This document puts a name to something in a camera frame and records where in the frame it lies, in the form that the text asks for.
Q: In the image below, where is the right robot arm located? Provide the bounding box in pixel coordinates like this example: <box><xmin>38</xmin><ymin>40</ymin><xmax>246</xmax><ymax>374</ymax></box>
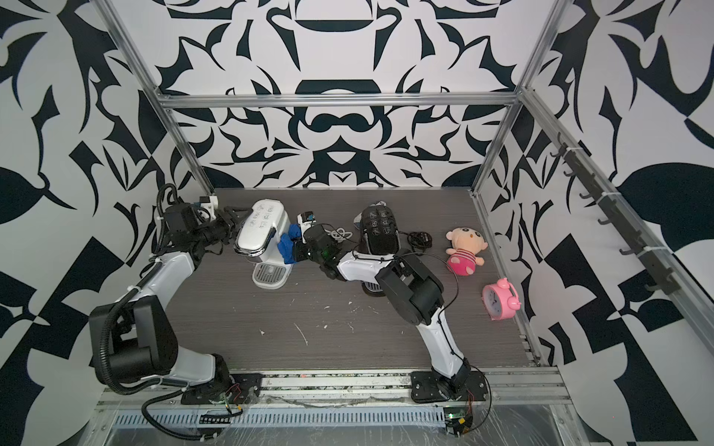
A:
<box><xmin>292</xmin><ymin>224</ymin><xmax>472</xmax><ymax>401</ymax></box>

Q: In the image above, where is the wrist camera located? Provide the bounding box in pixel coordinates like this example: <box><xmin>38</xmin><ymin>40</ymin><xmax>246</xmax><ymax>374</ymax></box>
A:
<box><xmin>297</xmin><ymin>211</ymin><xmax>316</xmax><ymax>241</ymax></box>
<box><xmin>199</xmin><ymin>195</ymin><xmax>219</xmax><ymax>220</ymax></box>

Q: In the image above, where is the black coiled power cable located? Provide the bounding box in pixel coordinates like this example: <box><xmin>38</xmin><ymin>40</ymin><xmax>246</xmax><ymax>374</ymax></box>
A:
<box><xmin>405</xmin><ymin>230</ymin><xmax>433</xmax><ymax>256</ymax></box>

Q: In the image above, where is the pink plush pig toy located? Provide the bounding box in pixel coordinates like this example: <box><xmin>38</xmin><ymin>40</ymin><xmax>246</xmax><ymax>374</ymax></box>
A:
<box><xmin>446</xmin><ymin>228</ymin><xmax>488</xmax><ymax>276</ymax></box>

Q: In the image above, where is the black coffee machine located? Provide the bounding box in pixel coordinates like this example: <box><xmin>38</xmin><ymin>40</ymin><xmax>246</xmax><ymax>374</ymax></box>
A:
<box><xmin>353</xmin><ymin>201</ymin><xmax>402</xmax><ymax>297</ymax></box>

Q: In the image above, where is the blue cleaning cloth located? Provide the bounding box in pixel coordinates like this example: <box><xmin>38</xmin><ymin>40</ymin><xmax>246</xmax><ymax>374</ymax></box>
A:
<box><xmin>278</xmin><ymin>224</ymin><xmax>304</xmax><ymax>265</ymax></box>

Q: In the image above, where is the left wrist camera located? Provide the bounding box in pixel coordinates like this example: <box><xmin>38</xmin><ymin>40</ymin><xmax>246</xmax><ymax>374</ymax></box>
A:
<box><xmin>199</xmin><ymin>195</ymin><xmax>219</xmax><ymax>220</ymax></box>

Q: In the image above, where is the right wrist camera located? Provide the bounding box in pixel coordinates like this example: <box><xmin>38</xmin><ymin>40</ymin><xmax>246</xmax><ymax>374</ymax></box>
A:
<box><xmin>297</xmin><ymin>211</ymin><xmax>316</xmax><ymax>241</ymax></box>

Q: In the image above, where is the white coffee machine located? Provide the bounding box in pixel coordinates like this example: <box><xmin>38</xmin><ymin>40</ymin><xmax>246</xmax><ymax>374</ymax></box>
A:
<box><xmin>234</xmin><ymin>199</ymin><xmax>292</xmax><ymax>291</ymax></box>

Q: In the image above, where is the pink alarm clock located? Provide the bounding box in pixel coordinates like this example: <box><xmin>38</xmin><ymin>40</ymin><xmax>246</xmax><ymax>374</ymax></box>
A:
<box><xmin>482</xmin><ymin>278</ymin><xmax>522</xmax><ymax>321</ymax></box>

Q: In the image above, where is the wall hook rail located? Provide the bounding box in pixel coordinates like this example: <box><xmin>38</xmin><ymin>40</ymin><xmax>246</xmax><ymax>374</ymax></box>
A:
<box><xmin>552</xmin><ymin>136</ymin><xmax>682</xmax><ymax>295</ymax></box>

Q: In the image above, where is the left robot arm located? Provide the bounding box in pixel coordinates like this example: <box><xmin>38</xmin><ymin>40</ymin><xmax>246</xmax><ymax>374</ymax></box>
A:
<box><xmin>89</xmin><ymin>184</ymin><xmax>252</xmax><ymax>400</ymax></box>

